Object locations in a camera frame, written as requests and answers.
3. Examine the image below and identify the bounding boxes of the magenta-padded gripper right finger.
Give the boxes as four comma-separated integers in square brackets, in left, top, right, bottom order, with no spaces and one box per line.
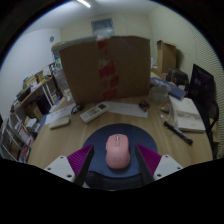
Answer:
[134,143,184,185]

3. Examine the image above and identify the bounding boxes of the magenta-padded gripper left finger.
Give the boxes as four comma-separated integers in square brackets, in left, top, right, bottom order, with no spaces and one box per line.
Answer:
[43,144,96,187]

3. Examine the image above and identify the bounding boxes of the pink computer mouse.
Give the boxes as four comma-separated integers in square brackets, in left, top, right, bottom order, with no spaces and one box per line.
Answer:
[105,133,132,170]

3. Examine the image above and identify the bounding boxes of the blue mouse pad with wrist rest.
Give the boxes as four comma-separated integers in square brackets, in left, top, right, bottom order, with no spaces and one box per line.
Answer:
[82,123,159,191]

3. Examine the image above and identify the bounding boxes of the black marker pen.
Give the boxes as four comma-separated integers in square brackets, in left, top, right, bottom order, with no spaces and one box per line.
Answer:
[163,120,194,146]

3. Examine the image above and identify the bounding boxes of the small white flat box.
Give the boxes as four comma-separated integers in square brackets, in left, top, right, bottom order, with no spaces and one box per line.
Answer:
[49,116,71,130]

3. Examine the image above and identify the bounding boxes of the large white book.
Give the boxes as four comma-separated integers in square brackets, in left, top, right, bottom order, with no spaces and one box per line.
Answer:
[169,94,207,134]

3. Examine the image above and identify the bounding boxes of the white remote control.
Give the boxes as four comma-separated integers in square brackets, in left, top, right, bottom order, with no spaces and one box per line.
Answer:
[79,102,111,125]

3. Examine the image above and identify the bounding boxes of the shelf unit with books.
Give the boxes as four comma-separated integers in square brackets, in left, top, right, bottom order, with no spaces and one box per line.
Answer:
[0,59,65,164]

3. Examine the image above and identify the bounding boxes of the clear plastic container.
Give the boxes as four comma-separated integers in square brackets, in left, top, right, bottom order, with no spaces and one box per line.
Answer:
[148,84,170,103]

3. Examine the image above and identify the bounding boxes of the blue book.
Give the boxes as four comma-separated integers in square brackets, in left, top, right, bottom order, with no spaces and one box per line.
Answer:
[149,77,188,101]

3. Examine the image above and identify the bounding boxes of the black office chair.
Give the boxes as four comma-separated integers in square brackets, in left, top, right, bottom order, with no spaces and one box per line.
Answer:
[188,63,221,158]

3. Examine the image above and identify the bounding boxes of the black bag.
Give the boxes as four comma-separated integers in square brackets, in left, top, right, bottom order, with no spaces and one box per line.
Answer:
[165,68,190,86]

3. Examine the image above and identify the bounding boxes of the large cardboard box with red tape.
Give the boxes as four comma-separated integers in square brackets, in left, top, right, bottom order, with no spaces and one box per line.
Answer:
[51,35,152,106]

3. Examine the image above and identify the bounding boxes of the tall open cardboard box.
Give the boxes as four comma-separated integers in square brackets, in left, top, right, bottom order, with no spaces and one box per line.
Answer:
[156,39,178,74]

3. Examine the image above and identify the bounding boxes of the window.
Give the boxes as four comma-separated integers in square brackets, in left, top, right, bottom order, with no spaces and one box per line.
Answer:
[90,18,116,38]

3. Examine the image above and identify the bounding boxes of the ceiling light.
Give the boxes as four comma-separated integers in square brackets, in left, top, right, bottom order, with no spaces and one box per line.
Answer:
[76,0,92,9]

